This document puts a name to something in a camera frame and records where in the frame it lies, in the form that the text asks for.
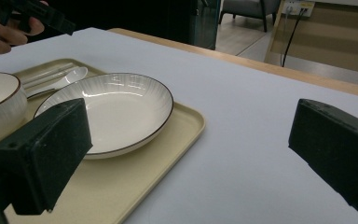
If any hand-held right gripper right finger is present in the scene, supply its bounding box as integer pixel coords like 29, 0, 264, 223
288, 98, 358, 214

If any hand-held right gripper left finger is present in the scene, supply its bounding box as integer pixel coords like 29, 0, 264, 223
0, 98, 93, 217

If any white chopstick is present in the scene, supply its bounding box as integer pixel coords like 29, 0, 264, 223
21, 62, 76, 84
22, 65, 80, 91

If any white ceramic spoon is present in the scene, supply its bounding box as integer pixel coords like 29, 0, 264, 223
24, 66, 89, 98

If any white ribbed bowl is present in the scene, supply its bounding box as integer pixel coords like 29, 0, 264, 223
0, 72, 29, 150

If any white ribbed plate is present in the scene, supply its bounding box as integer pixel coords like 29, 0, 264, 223
34, 72, 174, 161

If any beige plastic tray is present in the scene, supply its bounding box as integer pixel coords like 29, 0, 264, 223
0, 58, 206, 224

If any beige wooden panel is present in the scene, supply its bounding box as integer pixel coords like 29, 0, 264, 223
264, 0, 358, 77

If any wooden table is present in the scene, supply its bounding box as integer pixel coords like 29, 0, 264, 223
107, 27, 358, 101

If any dark glass cabinet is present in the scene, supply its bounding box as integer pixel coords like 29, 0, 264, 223
155, 0, 222, 50

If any white socket strip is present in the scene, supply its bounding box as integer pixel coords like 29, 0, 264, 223
283, 0, 316, 10

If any grey chair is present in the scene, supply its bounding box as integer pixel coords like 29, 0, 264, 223
218, 0, 283, 33

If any black cable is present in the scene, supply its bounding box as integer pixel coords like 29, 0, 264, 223
281, 8, 308, 68

